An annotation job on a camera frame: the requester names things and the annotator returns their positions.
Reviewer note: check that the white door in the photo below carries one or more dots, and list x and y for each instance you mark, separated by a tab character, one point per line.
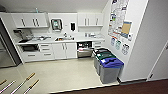
160	65

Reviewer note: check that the white sink base cabinet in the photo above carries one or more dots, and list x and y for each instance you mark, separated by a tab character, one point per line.
65	50

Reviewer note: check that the chrome faucet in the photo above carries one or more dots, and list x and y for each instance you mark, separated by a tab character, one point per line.
65	34

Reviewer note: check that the grey bin with green lid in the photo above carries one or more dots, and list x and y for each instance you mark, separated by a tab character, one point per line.
101	57

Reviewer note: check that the small white wall notice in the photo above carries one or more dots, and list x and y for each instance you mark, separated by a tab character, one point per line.
113	41
117	45
125	49

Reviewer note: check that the narrow white drawer stack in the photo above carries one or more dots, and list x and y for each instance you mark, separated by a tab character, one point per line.
98	44
46	51

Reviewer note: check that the stainless steel dishwasher door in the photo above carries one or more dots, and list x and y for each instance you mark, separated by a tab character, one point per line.
85	53

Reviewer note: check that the dish tray with items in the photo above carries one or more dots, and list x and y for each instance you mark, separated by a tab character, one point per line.
41	38

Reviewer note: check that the stainless steel fridge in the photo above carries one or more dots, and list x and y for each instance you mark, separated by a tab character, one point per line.
8	50

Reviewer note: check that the black built-in microwave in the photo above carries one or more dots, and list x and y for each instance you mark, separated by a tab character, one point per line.
30	48

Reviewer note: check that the blue spray bottle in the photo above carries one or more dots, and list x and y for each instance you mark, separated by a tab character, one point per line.
36	10

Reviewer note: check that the large wall poster board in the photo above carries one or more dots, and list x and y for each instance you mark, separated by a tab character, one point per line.
116	16

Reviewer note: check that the wide white drawer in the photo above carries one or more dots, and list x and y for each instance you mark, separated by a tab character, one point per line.
32	56

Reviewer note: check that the steel paper towel dispenser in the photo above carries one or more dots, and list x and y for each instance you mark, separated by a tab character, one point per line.
56	24

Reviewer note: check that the grey bin with blue lid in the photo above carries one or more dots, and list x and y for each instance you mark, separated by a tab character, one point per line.
110	71

